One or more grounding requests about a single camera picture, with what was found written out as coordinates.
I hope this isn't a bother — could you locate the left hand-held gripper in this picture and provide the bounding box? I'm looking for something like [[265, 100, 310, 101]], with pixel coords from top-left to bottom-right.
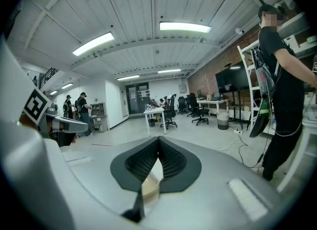
[[21, 87, 89, 148]]

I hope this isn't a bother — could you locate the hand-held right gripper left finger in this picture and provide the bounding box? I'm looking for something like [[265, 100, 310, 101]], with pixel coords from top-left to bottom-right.
[[60, 136, 159, 224]]

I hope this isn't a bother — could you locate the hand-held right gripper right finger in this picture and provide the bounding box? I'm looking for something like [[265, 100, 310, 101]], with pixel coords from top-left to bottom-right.
[[141, 136, 294, 230]]

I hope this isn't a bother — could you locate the grey shelf cabinet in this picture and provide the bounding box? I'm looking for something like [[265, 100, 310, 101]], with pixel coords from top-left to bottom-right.
[[89, 102, 109, 132]]

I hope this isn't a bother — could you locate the black stair railing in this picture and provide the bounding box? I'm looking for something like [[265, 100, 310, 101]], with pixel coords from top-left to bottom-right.
[[39, 67, 60, 89]]

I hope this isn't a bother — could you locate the dark double door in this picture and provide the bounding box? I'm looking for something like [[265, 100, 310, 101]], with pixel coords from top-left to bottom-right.
[[125, 82, 150, 115]]

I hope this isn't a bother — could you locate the white mesh waste basket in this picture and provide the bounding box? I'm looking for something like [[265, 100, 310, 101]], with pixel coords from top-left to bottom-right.
[[216, 111, 230, 131]]

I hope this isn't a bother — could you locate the black office chair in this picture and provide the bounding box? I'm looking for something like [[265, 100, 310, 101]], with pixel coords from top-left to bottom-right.
[[176, 95, 188, 115], [186, 94, 197, 118], [159, 98, 178, 130], [191, 92, 210, 126]]

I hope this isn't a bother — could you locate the white table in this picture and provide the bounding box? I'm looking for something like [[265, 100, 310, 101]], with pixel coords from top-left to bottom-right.
[[143, 106, 166, 137]]

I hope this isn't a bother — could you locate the black and green board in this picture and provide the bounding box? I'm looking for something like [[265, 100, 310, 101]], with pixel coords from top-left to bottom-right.
[[249, 97, 271, 138]]

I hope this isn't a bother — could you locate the white desk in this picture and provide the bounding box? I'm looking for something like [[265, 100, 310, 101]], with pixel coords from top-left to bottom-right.
[[196, 98, 230, 116]]

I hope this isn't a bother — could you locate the large black screen on stand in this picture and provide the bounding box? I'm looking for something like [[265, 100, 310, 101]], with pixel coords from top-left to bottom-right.
[[214, 60, 251, 123]]

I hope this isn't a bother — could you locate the white shelving rack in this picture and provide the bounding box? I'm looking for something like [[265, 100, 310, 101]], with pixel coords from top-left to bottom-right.
[[237, 11, 317, 193]]

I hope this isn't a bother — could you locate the black floor cable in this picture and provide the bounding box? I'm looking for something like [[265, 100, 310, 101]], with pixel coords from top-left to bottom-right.
[[238, 135, 265, 169]]

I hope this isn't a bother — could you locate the white floor cable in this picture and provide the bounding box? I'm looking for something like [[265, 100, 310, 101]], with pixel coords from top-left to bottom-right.
[[217, 134, 242, 152]]

